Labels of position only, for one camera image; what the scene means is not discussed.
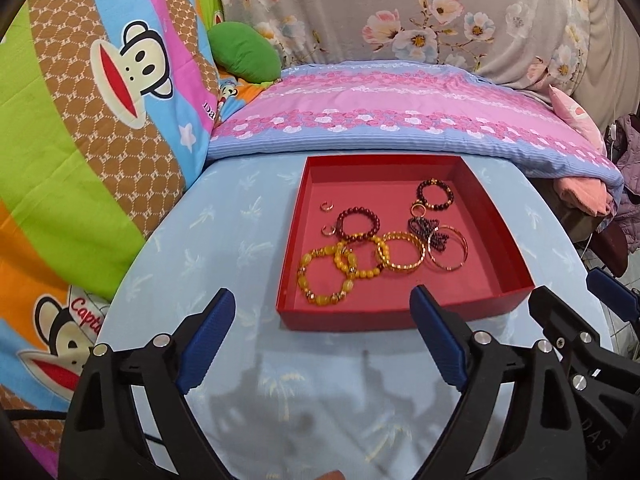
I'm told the thin gold bangle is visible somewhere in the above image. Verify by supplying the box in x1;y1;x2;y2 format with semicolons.
426;224;470;272

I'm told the purple garnet bead strand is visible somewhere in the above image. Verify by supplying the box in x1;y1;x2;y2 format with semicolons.
408;217;449;252

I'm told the small yellow bead bracelet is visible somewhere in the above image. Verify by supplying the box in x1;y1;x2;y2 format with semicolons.
333;235;391;281

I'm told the wide gold braided bangle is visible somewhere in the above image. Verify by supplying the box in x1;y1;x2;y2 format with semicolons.
375;231;426;273

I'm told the black and gold bead bracelet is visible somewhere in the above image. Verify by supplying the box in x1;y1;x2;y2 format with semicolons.
415;178;456;213

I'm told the large yellow bead bracelet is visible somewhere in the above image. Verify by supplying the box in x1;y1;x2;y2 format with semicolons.
296;244;359;307

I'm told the dark red bead bracelet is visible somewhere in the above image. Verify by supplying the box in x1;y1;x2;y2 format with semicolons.
335;206;381;244

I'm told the person's hand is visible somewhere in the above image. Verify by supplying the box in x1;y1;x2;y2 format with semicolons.
316;470;345;480

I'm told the salmon pink folded cloth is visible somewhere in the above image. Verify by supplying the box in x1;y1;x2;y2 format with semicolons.
553;177;613;218

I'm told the mauve jacket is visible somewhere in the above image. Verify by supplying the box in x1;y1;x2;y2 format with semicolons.
605;114;639;254

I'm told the pink cushion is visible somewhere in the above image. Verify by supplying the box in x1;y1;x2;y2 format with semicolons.
548;86;606;155

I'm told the light blue palm tablecloth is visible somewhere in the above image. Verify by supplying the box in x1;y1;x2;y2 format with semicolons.
96;152;614;480

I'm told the red shallow box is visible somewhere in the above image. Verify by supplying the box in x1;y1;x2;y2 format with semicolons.
277;154;534;332

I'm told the pink and blue blanket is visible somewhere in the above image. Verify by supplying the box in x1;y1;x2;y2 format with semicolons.
206;61;624;200

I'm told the grey floral duvet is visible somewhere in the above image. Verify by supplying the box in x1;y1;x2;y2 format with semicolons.
220;0;639;127

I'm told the colourful monkey cartoon quilt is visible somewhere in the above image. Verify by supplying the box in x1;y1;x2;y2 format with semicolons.
1;0;230;479

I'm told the green plush pillow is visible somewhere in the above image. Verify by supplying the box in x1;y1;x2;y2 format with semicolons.
207;22;281;84

